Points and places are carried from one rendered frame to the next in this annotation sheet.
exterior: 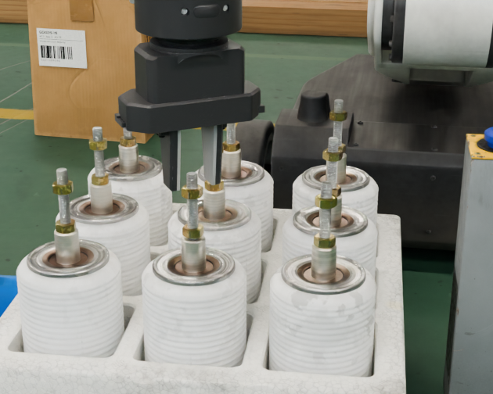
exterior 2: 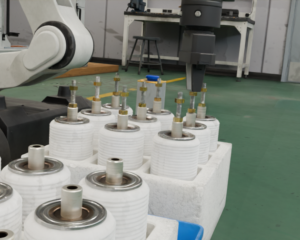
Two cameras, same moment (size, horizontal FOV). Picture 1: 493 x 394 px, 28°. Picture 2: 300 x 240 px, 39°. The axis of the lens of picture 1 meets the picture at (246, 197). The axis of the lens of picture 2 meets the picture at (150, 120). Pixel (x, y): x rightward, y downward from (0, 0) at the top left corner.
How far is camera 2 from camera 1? 1.24 m
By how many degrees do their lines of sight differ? 76
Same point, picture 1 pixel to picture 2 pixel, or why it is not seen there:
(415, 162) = (49, 115)
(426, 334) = not seen: hidden behind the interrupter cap
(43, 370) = (209, 177)
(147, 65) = (213, 38)
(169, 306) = (207, 136)
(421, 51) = (75, 61)
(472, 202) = not seen: hidden behind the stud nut
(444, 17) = (84, 45)
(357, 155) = (33, 117)
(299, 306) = (216, 125)
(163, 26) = (218, 22)
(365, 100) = not seen: outside the picture
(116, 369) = (211, 167)
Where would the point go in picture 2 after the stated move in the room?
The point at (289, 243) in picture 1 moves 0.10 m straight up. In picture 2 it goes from (162, 121) to (165, 81)
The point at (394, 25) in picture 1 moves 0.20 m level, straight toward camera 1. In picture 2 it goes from (73, 50) to (137, 55)
